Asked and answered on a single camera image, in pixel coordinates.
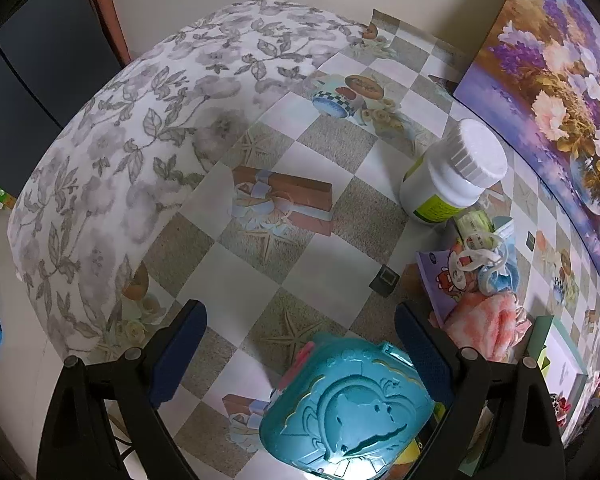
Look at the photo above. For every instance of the teal plastic toy case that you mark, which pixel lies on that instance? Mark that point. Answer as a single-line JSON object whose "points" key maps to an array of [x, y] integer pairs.
{"points": [[346, 409]]}

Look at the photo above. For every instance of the white tray teal rim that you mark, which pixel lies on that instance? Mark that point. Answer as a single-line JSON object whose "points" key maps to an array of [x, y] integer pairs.
{"points": [[561, 365]]}

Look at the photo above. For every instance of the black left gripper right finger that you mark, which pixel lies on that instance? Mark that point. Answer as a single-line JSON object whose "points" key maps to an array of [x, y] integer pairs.
{"points": [[420, 341]]}

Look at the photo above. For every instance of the blue surgical face mask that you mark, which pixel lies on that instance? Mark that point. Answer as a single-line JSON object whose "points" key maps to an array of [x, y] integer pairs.
{"points": [[499, 271]]}

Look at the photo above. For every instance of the grey floral tablecloth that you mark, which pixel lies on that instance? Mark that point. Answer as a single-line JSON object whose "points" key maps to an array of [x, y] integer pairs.
{"points": [[126, 163]]}

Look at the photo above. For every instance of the white pill bottle green label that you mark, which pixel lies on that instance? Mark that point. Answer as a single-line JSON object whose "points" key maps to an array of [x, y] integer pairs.
{"points": [[453, 172]]}

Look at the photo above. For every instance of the green tissue packet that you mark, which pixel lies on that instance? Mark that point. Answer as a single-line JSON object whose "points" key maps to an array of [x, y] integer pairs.
{"points": [[475, 228]]}

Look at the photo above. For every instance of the checkered vinyl tablecloth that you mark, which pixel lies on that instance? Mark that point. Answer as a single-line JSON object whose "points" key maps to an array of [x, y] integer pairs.
{"points": [[358, 122]]}

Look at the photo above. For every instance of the pink white fuzzy cloth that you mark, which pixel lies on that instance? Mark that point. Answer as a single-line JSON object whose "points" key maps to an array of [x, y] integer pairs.
{"points": [[492, 325]]}

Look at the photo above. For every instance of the purple cartoon snack packet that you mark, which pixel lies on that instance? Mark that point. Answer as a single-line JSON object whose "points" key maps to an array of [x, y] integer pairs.
{"points": [[445, 279]]}

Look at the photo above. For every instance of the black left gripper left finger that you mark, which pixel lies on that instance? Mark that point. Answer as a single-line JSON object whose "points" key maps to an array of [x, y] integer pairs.
{"points": [[172, 348]]}

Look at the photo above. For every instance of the floral canvas painting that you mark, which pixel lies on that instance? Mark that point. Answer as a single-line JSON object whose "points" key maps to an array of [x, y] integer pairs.
{"points": [[536, 82]]}

